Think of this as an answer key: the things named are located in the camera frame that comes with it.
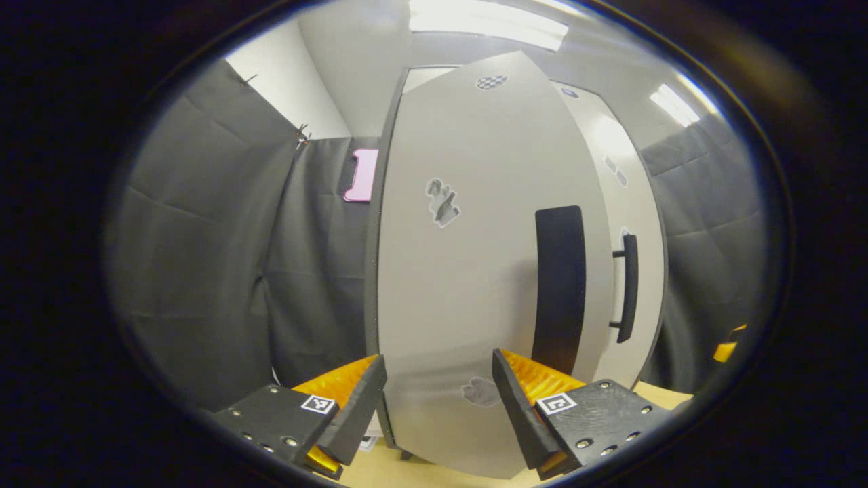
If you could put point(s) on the small ceiling light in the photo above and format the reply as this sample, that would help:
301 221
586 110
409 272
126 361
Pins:
675 105

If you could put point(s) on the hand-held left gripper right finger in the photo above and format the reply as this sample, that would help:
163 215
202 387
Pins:
515 413

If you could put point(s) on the grey shoe cabinet door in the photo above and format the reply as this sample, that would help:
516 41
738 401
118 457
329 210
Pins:
461 285
603 176

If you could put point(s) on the large ceiling light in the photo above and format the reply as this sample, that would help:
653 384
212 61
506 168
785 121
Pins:
488 24

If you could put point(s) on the black backdrop cloth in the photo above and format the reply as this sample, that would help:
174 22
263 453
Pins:
203 271

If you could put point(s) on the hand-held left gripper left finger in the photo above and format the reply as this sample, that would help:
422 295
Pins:
359 413

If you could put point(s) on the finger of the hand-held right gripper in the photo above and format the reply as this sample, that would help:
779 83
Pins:
729 346

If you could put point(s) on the grey shoe cabinet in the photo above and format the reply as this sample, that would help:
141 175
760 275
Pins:
371 271

